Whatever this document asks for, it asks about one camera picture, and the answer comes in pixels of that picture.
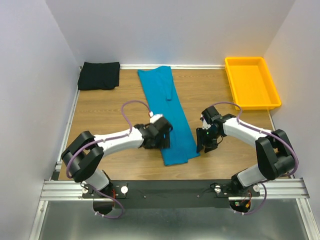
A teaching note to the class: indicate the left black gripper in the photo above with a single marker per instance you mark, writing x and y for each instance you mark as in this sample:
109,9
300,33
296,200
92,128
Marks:
164,143

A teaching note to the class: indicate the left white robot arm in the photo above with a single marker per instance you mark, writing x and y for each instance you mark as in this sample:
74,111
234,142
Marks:
83,156

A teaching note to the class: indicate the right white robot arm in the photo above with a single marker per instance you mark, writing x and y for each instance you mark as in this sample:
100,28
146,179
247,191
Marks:
274,152

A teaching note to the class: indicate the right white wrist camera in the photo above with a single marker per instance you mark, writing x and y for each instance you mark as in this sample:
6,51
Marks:
205,125

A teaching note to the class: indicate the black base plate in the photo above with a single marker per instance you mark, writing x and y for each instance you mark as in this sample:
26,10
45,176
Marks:
165,194

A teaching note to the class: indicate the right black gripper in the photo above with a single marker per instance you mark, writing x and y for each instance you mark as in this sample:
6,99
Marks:
200,138

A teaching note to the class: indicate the aluminium frame rail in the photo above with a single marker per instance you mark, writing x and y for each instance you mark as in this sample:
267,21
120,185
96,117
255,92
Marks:
281,188

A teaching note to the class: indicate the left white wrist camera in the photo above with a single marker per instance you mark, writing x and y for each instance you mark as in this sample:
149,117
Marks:
154,117

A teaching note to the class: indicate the yellow plastic bin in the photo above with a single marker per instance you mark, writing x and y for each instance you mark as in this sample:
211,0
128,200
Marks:
251,84

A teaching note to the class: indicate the blue t shirt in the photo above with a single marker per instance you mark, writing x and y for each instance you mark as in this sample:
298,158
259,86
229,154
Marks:
161,95

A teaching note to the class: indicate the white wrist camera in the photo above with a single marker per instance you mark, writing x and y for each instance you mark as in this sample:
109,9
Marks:
205,125
154,117

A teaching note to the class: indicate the folded black t shirt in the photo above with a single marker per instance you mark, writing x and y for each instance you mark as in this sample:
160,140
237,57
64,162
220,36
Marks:
99,76

